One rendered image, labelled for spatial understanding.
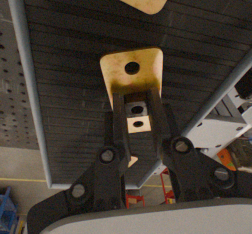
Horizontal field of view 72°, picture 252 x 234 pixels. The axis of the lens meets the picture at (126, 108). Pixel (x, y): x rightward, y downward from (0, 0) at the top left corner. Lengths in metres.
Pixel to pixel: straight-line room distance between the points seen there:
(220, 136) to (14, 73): 0.69
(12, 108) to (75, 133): 0.77
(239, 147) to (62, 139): 0.64
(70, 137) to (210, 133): 0.22
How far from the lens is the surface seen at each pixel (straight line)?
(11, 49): 0.72
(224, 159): 0.71
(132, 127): 0.16
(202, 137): 0.31
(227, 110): 0.33
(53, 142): 0.19
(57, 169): 0.25
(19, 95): 0.85
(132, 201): 4.26
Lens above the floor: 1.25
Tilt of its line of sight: 42 degrees down
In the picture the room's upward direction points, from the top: 174 degrees clockwise
